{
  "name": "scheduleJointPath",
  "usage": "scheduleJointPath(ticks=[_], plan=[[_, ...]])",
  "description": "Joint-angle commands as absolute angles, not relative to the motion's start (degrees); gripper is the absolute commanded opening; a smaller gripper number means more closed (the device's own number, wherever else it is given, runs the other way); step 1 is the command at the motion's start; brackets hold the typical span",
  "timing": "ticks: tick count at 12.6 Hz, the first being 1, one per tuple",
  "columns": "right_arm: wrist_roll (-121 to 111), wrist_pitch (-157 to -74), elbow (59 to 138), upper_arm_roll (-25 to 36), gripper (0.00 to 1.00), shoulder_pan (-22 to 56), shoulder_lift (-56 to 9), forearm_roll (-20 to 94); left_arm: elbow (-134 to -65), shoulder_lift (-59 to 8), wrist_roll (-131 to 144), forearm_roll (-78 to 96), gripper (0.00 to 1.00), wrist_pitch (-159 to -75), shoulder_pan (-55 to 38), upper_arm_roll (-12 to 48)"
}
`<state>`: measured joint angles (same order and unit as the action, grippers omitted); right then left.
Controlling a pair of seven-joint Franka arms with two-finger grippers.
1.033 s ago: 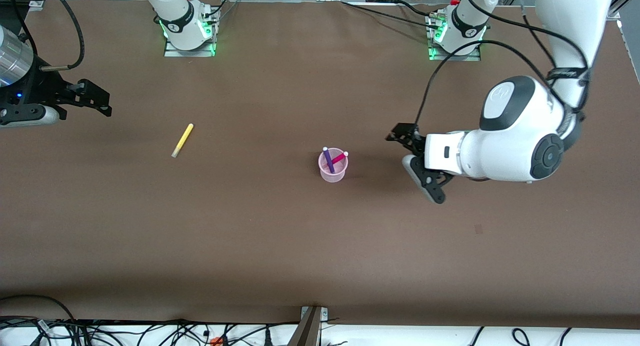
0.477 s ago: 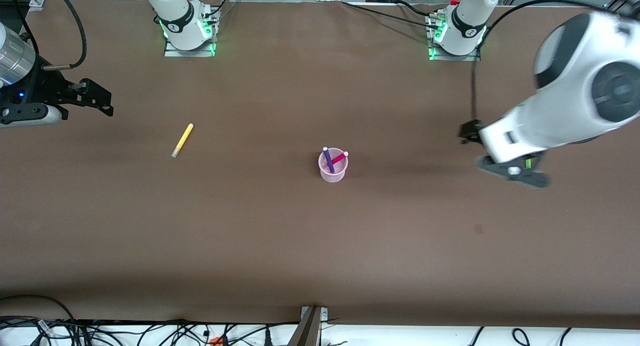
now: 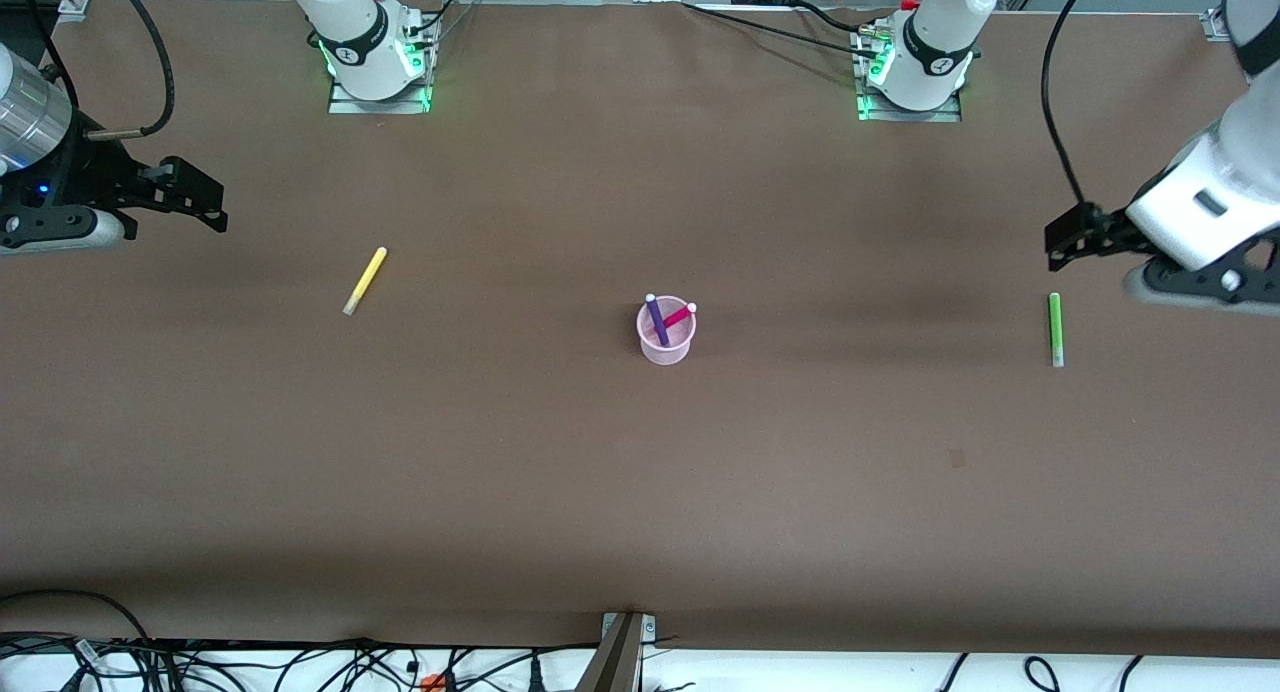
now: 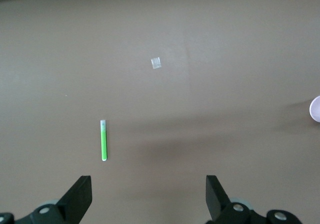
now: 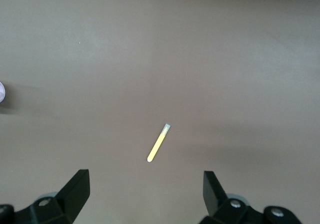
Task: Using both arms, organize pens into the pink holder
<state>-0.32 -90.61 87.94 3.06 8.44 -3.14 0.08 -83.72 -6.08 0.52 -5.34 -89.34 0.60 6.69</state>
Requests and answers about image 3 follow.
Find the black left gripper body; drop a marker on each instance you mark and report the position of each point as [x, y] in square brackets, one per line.
[1103, 230]

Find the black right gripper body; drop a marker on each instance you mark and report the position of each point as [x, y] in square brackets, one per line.
[88, 175]

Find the pink highlighter pen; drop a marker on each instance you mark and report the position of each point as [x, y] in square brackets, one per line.
[682, 316]

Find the purple highlighter pen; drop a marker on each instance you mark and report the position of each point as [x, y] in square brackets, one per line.
[656, 317]

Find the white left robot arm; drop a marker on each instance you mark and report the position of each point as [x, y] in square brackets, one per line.
[940, 32]

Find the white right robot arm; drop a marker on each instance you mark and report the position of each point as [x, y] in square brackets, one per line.
[350, 22]

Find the pink plastic pen holder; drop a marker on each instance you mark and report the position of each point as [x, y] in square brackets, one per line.
[665, 352]

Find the green highlighter pen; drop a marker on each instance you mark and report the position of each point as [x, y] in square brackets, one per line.
[1055, 322]

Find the yellow highlighter pen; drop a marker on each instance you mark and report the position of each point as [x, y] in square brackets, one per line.
[366, 280]

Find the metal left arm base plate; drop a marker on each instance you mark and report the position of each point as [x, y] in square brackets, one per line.
[945, 112]

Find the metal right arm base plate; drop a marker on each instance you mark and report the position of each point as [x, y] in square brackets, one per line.
[345, 102]

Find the metal table corner bracket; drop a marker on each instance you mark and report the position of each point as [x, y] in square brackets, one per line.
[78, 4]
[1217, 24]

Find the grey metal edge bracket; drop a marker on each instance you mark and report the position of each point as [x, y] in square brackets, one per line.
[620, 662]

